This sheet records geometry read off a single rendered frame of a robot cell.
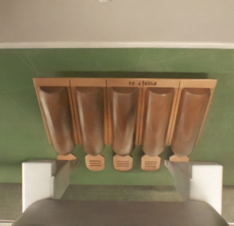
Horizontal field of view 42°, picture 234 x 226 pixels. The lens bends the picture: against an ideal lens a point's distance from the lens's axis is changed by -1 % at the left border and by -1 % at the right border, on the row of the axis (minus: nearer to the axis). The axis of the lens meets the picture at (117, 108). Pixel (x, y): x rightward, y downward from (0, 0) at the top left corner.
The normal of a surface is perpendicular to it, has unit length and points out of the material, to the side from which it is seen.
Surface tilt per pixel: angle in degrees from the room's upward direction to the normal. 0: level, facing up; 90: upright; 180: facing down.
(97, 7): 90
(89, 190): 90
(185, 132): 11
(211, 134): 2
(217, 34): 90
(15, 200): 90
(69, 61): 2
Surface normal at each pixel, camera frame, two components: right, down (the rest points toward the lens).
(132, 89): 0.00, -0.70
